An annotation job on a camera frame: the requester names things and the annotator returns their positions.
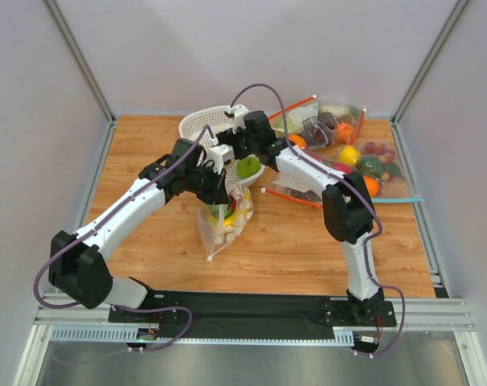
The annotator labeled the middle zip bag red seal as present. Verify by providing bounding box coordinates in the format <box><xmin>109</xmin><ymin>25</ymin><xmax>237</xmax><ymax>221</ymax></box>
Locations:
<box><xmin>260</xmin><ymin>160</ymin><xmax>353</xmax><ymax>209</ymax></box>

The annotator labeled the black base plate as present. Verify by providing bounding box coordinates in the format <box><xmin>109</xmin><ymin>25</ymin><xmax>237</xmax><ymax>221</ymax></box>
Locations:
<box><xmin>108</xmin><ymin>289</ymin><xmax>397</xmax><ymax>341</ymax></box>

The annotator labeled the red fake chili pepper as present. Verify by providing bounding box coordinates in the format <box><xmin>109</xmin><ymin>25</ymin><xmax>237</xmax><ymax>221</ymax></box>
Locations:
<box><xmin>225</xmin><ymin>195</ymin><xmax>238</xmax><ymax>218</ymax></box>

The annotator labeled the green fake apple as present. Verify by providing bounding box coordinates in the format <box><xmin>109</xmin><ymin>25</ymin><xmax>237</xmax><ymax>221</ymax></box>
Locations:
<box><xmin>236</xmin><ymin>156</ymin><xmax>261</xmax><ymax>179</ymax></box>

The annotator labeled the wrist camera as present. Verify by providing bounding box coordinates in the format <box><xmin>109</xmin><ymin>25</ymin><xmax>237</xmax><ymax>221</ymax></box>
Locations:
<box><xmin>224</xmin><ymin>105</ymin><xmax>249</xmax><ymax>133</ymax></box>
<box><xmin>207</xmin><ymin>144</ymin><xmax>235</xmax><ymax>175</ymax></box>

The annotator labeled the back zip bag red seal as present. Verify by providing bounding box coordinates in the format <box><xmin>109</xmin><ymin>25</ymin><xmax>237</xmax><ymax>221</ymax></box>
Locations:
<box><xmin>268</xmin><ymin>95</ymin><xmax>366</xmax><ymax>150</ymax></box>

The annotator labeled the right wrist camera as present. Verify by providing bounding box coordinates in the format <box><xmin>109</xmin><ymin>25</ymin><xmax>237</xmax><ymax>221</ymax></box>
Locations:
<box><xmin>224</xmin><ymin>105</ymin><xmax>249</xmax><ymax>133</ymax></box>

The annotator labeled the clear dotted zip bag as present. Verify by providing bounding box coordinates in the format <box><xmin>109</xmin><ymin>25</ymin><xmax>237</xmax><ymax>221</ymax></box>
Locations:
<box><xmin>197</xmin><ymin>184</ymin><xmax>254</xmax><ymax>261</ymax></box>

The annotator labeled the green fake fruit black stripe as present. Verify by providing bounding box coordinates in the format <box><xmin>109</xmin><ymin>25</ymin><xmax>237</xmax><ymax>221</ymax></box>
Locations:
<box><xmin>206</xmin><ymin>204</ymin><xmax>226</xmax><ymax>224</ymax></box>

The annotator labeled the slotted cable duct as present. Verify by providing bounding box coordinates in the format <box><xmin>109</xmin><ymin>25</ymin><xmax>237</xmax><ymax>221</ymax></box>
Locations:
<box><xmin>50</xmin><ymin>325</ymin><xmax>357</xmax><ymax>346</ymax></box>

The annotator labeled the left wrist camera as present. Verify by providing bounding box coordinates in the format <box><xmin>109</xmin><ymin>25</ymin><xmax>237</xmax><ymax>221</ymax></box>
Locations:
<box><xmin>207</xmin><ymin>144</ymin><xmax>235</xmax><ymax>175</ymax></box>

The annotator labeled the purple cable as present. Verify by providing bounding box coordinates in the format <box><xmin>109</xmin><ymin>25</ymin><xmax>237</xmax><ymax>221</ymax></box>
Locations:
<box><xmin>32</xmin><ymin>124</ymin><xmax>219</xmax><ymax>309</ymax></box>
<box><xmin>230</xmin><ymin>83</ymin><xmax>385</xmax><ymax>290</ymax></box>

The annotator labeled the loose orange fake fruit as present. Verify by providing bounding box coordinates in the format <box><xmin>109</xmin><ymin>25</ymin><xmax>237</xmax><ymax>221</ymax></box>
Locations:
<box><xmin>289</xmin><ymin>134</ymin><xmax>307</xmax><ymax>150</ymax></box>

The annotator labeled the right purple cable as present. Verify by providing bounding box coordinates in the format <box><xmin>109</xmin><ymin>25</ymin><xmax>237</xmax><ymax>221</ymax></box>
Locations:
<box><xmin>230</xmin><ymin>83</ymin><xmax>385</xmax><ymax>290</ymax></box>

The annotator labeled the white perforated plastic basket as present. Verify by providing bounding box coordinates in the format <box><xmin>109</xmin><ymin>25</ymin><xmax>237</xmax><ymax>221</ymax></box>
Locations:
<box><xmin>178</xmin><ymin>105</ymin><xmax>264</xmax><ymax>187</ymax></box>

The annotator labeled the zip bag red seal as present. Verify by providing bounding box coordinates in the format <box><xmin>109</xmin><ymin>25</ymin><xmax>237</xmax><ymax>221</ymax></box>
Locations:
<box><xmin>268</xmin><ymin>95</ymin><xmax>366</xmax><ymax>150</ymax></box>
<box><xmin>260</xmin><ymin>160</ymin><xmax>353</xmax><ymax>209</ymax></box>

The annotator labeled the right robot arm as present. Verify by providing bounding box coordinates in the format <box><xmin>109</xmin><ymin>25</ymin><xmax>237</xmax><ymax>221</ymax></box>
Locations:
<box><xmin>217</xmin><ymin>108</ymin><xmax>384</xmax><ymax>322</ymax></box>

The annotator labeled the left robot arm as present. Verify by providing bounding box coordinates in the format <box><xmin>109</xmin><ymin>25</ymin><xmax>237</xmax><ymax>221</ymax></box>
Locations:
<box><xmin>48</xmin><ymin>139</ymin><xmax>232</xmax><ymax>309</ymax></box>

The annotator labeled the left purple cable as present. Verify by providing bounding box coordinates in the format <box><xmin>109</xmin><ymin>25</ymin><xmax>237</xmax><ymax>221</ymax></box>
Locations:
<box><xmin>32</xmin><ymin>124</ymin><xmax>219</xmax><ymax>309</ymax></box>

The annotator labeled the right zip bag blue seal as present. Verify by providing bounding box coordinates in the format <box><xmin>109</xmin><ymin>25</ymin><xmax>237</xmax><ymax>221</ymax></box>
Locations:
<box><xmin>336</xmin><ymin>141</ymin><xmax>424</xmax><ymax>203</ymax></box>

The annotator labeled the yellow fake banana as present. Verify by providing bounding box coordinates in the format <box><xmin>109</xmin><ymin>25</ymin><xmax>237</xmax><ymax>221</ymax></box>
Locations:
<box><xmin>223</xmin><ymin>187</ymin><xmax>252</xmax><ymax>228</ymax></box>

